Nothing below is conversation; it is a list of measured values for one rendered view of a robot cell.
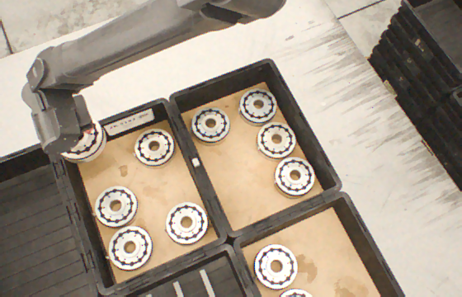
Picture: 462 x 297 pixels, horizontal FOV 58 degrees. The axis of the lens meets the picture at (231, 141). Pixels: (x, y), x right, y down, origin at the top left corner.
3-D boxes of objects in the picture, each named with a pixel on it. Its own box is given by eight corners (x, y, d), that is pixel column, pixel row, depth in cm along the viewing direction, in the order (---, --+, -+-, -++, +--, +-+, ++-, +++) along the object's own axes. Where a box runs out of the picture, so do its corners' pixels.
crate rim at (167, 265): (53, 142, 104) (49, 138, 102) (167, 99, 109) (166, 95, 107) (103, 299, 91) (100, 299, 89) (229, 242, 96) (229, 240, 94)
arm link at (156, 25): (284, -36, 47) (220, -69, 38) (291, 14, 46) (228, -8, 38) (80, 61, 74) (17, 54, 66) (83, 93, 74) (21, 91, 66)
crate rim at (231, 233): (167, 99, 109) (166, 95, 107) (270, 60, 114) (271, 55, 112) (229, 242, 96) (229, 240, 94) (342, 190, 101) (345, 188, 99)
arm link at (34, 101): (47, 68, 70) (14, 81, 69) (60, 102, 68) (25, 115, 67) (62, 87, 77) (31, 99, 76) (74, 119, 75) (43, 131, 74)
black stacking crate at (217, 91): (172, 115, 118) (167, 96, 107) (266, 79, 123) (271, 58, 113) (228, 247, 105) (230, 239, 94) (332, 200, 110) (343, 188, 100)
